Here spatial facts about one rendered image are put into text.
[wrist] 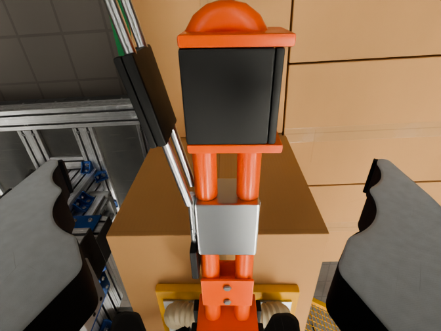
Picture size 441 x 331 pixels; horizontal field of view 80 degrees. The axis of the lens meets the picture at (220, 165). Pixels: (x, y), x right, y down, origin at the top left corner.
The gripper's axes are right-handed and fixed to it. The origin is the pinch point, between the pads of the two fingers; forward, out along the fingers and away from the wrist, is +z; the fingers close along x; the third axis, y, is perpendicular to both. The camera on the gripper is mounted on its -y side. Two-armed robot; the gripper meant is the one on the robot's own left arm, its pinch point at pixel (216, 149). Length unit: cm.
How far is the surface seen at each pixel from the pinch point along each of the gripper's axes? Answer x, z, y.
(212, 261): -1.2, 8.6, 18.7
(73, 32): -66, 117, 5
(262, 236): 6.9, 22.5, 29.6
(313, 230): 15.9, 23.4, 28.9
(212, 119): -0.5, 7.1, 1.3
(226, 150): 0.4, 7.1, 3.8
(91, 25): -57, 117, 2
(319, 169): 31, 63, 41
